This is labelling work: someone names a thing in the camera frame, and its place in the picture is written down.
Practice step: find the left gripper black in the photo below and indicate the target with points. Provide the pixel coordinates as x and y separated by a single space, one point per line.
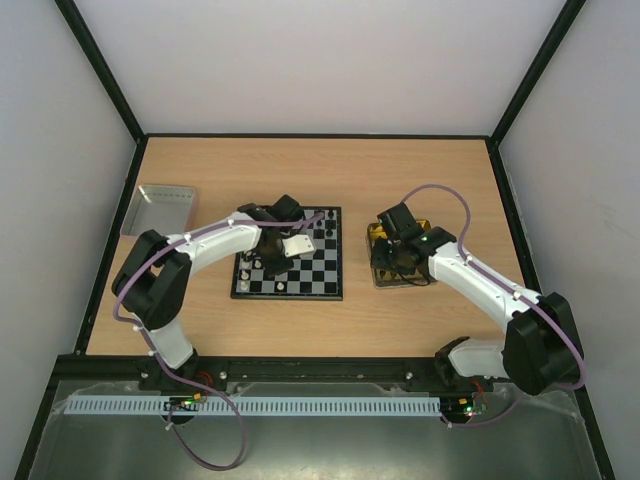
274 270

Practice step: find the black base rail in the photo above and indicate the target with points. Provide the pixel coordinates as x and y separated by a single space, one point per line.
414 374

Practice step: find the gold tin box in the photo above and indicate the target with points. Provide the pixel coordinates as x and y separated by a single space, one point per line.
374 231

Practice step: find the black silver chess board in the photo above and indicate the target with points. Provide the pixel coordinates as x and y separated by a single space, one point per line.
318 276

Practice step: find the white slotted cable duct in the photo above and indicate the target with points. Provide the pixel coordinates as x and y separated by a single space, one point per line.
256 406

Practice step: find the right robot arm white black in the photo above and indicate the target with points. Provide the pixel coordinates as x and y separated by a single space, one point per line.
535 352

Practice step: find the silver tin lid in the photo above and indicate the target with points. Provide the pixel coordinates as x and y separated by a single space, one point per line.
168 209

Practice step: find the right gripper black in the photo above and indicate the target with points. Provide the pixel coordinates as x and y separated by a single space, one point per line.
382 255

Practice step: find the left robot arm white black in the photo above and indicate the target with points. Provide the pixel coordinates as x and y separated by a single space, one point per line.
151 284

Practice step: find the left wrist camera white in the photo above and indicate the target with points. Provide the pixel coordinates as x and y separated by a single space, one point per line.
298 245

